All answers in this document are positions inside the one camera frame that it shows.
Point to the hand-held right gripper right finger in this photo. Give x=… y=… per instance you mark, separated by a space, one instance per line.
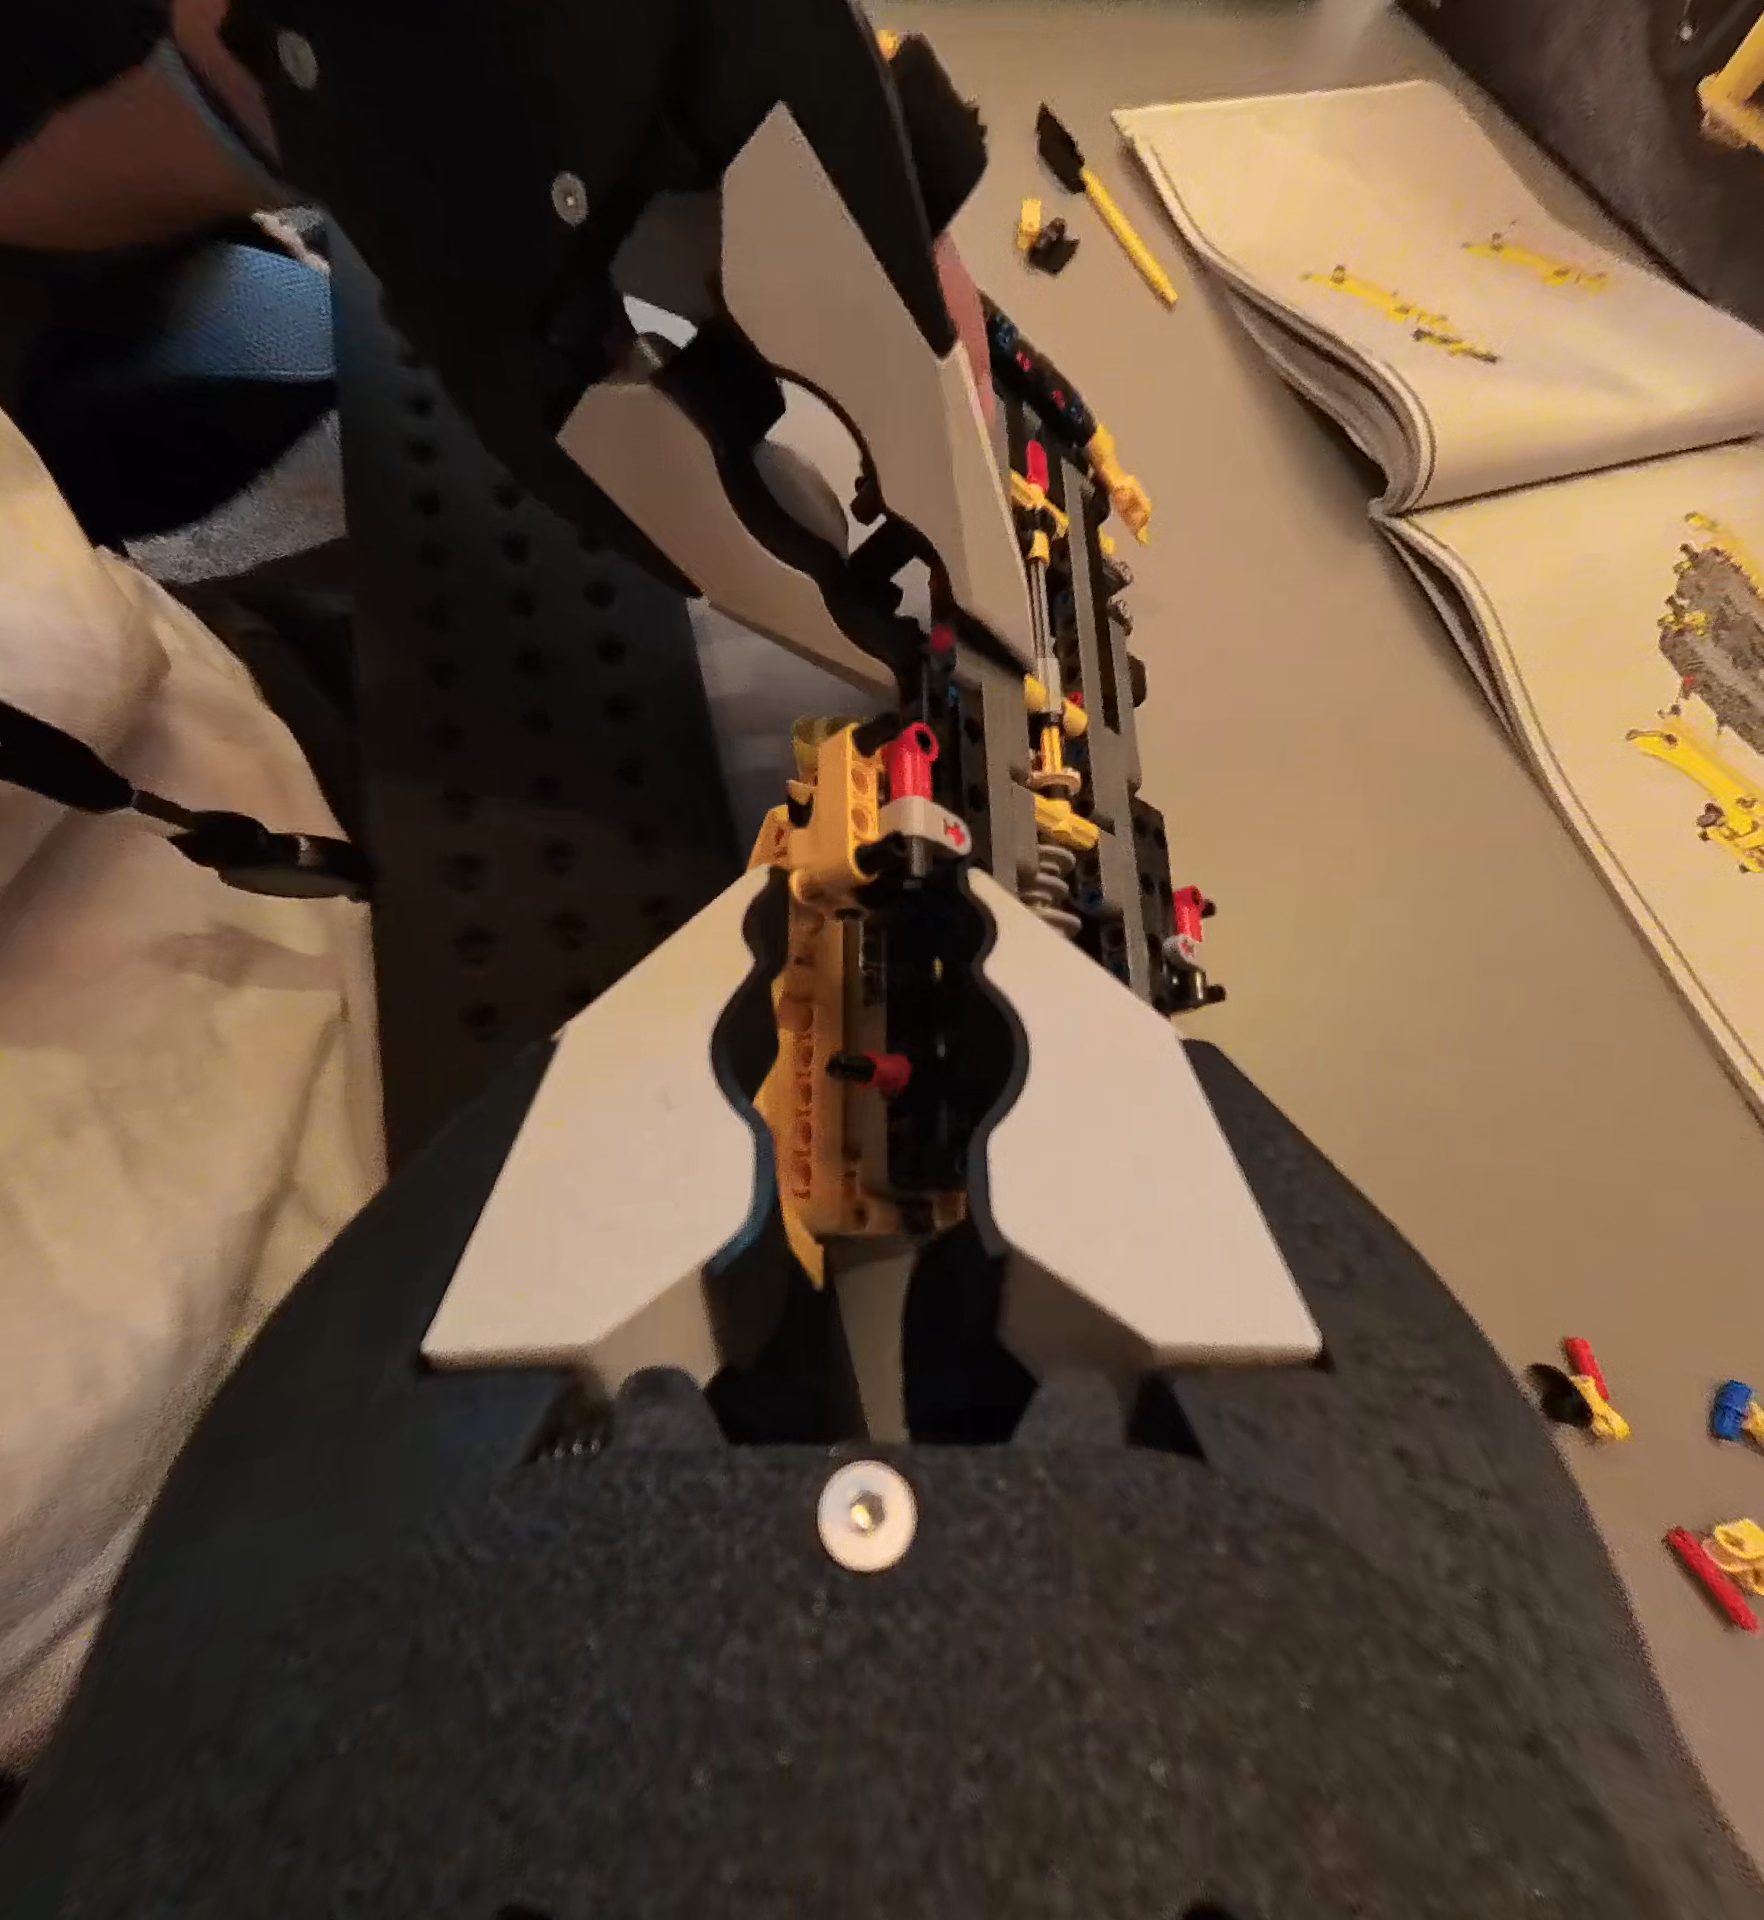
x=1136 y=1201

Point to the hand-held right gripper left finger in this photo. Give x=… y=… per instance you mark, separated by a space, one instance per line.
x=597 y=1184

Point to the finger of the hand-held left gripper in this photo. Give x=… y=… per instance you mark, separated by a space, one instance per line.
x=853 y=331
x=673 y=495

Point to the yellow beam assembly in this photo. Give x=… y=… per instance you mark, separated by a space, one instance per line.
x=814 y=1051

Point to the yellow toy car model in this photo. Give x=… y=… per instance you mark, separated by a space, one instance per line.
x=1092 y=781

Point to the grey desk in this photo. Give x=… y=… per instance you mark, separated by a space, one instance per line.
x=1347 y=900

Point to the person's left hand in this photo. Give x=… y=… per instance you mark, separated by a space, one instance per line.
x=72 y=194

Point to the yellow black connector piece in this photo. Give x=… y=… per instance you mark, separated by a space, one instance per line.
x=1047 y=240

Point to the black-tipped yellow tool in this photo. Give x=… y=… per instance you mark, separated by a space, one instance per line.
x=1123 y=233

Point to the blue textured cushion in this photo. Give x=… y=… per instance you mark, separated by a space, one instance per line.
x=223 y=315

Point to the person's white shirt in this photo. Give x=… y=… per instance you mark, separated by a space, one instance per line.
x=102 y=1124

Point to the open instruction booklet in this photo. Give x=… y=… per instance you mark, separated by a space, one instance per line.
x=1496 y=194

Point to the scatter of small bricks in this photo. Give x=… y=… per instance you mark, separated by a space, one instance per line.
x=1744 y=1561

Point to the toy car set box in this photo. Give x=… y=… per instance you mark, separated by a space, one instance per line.
x=1646 y=121

